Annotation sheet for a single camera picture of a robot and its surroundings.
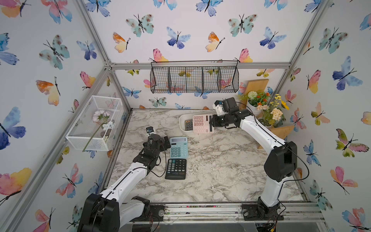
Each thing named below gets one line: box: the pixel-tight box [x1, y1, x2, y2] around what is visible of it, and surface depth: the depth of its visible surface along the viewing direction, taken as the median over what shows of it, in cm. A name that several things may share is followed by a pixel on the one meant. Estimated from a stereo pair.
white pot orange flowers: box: [238, 90, 272, 116], surface depth 100 cm
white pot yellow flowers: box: [257, 94, 290, 129], surface depth 91 cm
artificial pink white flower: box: [82, 110, 115, 153], surface depth 74 cm
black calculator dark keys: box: [164, 158, 187, 180], surface depth 88 cm
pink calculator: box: [192, 114, 215, 134], surface depth 92 cm
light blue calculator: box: [170, 136, 189, 159], surface depth 98 cm
